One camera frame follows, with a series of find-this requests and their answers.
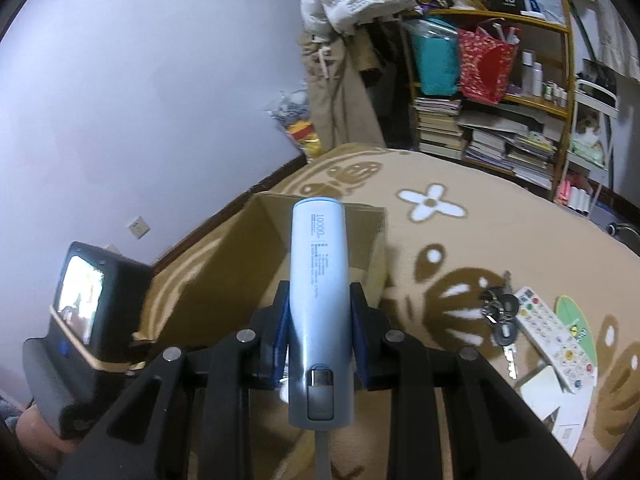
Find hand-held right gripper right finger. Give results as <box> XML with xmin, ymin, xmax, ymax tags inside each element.
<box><xmin>349</xmin><ymin>280</ymin><xmax>583</xmax><ymax>480</ymax></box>

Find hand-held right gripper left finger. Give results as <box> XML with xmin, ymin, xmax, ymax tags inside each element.
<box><xmin>57</xmin><ymin>280</ymin><xmax>293</xmax><ymax>480</ymax></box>

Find light blue power bank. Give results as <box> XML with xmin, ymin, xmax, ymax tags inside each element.
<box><xmin>289</xmin><ymin>196</ymin><xmax>353</xmax><ymax>480</ymax></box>

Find cardboard box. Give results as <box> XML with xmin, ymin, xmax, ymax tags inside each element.
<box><xmin>131</xmin><ymin>192</ymin><xmax>390</xmax><ymax>480</ymax></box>

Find bunch of keys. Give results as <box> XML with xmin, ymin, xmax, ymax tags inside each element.
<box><xmin>480</xmin><ymin>270</ymin><xmax>521</xmax><ymax>381</ymax></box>

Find white wall charger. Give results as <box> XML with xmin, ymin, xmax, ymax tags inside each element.
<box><xmin>519</xmin><ymin>364</ymin><xmax>573</xmax><ymax>428</ymax></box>

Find white remote with coloured buttons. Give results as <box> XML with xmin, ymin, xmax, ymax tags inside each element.
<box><xmin>512</xmin><ymin>286</ymin><xmax>598</xmax><ymax>393</ymax></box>

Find person's left hand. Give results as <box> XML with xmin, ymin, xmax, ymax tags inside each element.
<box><xmin>15</xmin><ymin>402</ymin><xmax>68</xmax><ymax>456</ymax></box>

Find beige flower printed blanket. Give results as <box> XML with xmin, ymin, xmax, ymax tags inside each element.
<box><xmin>135</xmin><ymin>142</ymin><xmax>640</xmax><ymax>480</ymax></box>

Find bag of plush toys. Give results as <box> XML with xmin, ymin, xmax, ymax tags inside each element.
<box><xmin>265</xmin><ymin>89</ymin><xmax>323</xmax><ymax>161</ymax></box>

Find stack of brown books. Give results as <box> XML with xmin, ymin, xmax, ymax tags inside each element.
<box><xmin>412</xmin><ymin>96</ymin><xmax>466</xmax><ymax>160</ymax></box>

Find beige hanging trousers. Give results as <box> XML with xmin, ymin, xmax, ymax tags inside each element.
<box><xmin>300</xmin><ymin>30</ymin><xmax>386</xmax><ymax>153</ymax></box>

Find pile of magazines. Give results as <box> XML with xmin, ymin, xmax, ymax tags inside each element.
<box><xmin>460</xmin><ymin>110</ymin><xmax>558</xmax><ymax>191</ymax></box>

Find dark hanging clothes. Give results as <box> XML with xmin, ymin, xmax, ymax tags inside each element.
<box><xmin>357</xmin><ymin>15</ymin><xmax>416</xmax><ymax>151</ymax></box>

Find black chair base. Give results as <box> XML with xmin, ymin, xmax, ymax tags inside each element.
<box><xmin>605</xmin><ymin>220</ymin><xmax>640</xmax><ymax>247</ymax></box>

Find teal bag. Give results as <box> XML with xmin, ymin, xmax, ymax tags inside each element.
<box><xmin>404</xmin><ymin>17</ymin><xmax>461</xmax><ymax>98</ymax></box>

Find green tissue pack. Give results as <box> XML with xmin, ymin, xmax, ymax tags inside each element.
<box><xmin>570</xmin><ymin>137</ymin><xmax>608</xmax><ymax>166</ymax></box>

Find red gift bag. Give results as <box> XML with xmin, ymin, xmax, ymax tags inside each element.
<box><xmin>457</xmin><ymin>19</ymin><xmax>521</xmax><ymax>106</ymax></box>

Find tall white bottle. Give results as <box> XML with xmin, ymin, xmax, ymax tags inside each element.
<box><xmin>521</xmin><ymin>50</ymin><xmax>535</xmax><ymax>96</ymax></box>

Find row of small bottles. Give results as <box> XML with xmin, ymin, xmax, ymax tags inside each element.
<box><xmin>544</xmin><ymin>80</ymin><xmax>569</xmax><ymax>107</ymax></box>

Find calico cat toy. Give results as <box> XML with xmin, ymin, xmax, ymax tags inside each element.
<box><xmin>575</xmin><ymin>110</ymin><xmax>601</xmax><ymax>136</ymax></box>

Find white rolling cart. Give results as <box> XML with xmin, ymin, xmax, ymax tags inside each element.
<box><xmin>555</xmin><ymin>77</ymin><xmax>618</xmax><ymax>216</ymax></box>

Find dark picture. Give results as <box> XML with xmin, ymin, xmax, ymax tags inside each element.
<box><xmin>582</xmin><ymin>57</ymin><xmax>618</xmax><ymax>95</ymax></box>

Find wooden bookshelf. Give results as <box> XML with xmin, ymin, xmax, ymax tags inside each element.
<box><xmin>400</xmin><ymin>0</ymin><xmax>576</xmax><ymax>201</ymax></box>

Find white hanging garment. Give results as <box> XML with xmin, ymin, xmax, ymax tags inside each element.
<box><xmin>565</xmin><ymin>0</ymin><xmax>640</xmax><ymax>81</ymax></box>

